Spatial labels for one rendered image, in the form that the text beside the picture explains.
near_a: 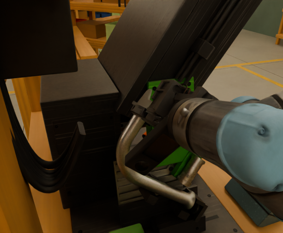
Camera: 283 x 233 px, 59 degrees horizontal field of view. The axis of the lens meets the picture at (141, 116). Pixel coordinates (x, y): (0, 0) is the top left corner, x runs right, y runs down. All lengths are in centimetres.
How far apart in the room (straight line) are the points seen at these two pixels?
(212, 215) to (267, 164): 55
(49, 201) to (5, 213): 54
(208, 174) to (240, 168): 65
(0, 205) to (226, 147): 23
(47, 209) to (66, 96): 38
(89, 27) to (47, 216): 312
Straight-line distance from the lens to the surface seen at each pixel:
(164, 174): 67
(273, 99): 43
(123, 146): 54
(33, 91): 133
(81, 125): 43
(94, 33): 365
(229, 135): 24
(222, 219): 77
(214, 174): 89
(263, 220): 77
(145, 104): 48
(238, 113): 25
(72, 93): 61
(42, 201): 86
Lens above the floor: 148
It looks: 29 degrees down
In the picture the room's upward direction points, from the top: straight up
